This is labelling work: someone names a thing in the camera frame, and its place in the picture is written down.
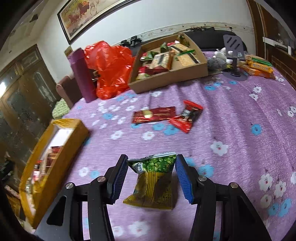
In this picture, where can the brown wooden cabinet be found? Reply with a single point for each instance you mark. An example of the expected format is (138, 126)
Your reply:
(28, 96)

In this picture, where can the brown sofa armchair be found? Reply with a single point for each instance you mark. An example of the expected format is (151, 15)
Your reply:
(68, 89)

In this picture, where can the purple floral tablecloth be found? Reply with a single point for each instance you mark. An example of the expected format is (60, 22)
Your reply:
(245, 134)

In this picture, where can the red black candy packet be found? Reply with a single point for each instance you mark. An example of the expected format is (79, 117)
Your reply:
(186, 119)

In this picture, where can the white plush toy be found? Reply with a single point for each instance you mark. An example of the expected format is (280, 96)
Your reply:
(221, 54)

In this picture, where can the green yellow snack packet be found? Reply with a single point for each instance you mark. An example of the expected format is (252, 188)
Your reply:
(153, 188)

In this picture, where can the black phone stand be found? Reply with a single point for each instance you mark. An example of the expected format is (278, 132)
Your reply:
(234, 52)

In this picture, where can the purple cylinder bottle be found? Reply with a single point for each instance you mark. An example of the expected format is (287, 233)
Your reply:
(82, 75)

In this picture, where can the dark red packet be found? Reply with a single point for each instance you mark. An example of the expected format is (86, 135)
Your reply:
(153, 115)

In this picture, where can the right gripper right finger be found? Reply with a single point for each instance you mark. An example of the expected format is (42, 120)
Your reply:
(239, 218)

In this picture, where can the yellow white tray box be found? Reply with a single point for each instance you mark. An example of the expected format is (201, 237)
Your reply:
(48, 165)

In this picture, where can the orange biscuit boxes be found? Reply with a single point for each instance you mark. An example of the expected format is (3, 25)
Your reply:
(257, 66)

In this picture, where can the framed wall painting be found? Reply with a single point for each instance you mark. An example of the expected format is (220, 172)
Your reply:
(77, 16)

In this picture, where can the brown cardboard snack box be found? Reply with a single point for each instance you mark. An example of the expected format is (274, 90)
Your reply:
(165, 61)

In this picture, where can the green patterned cushion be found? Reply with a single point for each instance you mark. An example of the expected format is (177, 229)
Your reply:
(61, 108)

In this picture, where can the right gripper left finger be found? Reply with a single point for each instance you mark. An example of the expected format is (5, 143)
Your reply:
(63, 219)

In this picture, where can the red plastic bag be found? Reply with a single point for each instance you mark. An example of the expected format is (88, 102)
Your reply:
(113, 64)

